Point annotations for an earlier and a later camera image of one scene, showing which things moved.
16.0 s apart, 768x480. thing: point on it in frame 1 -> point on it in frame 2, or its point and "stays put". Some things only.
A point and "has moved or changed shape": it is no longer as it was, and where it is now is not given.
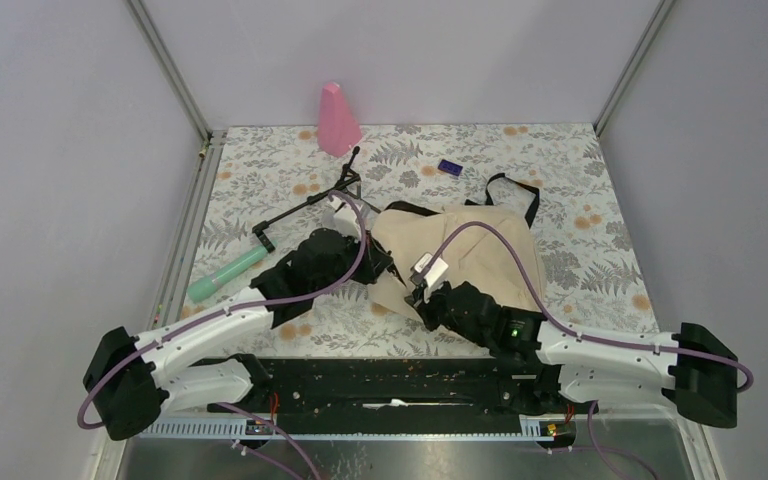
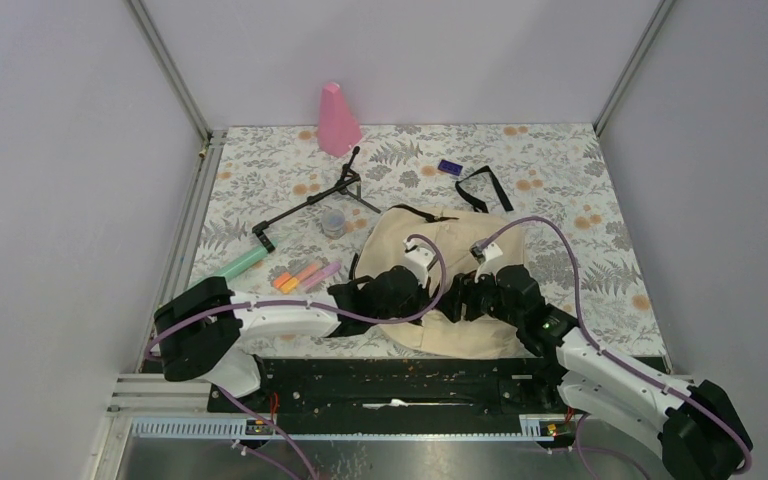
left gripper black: [374, 260] -> [422, 298]
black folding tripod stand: [349, 185] stays put
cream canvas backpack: [488, 242] has moved or changed shape
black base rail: [391, 387] stays put
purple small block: [450, 167] stays put
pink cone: [338, 128] stays put
